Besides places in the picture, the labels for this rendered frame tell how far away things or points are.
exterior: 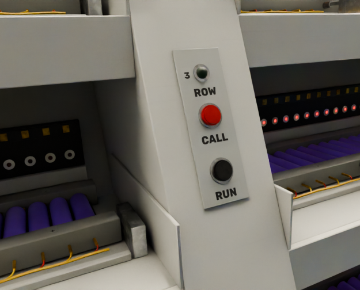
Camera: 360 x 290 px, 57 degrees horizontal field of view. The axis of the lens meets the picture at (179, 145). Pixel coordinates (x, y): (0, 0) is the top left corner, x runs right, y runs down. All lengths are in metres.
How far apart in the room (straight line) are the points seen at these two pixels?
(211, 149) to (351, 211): 0.17
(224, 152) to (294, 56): 0.13
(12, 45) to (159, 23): 0.10
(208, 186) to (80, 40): 0.14
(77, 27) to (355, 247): 0.30
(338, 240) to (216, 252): 0.12
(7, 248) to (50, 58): 0.15
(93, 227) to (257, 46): 0.21
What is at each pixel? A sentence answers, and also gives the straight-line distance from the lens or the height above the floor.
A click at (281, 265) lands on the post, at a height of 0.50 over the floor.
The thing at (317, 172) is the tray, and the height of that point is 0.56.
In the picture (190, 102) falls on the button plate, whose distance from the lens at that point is 0.25.
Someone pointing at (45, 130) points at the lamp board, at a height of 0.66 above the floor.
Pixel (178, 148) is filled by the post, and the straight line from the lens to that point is 0.24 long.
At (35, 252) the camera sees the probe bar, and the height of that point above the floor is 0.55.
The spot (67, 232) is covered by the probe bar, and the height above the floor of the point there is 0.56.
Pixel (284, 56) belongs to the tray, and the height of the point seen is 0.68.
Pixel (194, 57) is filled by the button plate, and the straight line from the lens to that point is 0.26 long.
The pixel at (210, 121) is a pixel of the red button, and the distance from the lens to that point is 0.25.
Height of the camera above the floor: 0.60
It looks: 3 degrees up
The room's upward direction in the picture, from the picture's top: 11 degrees counter-clockwise
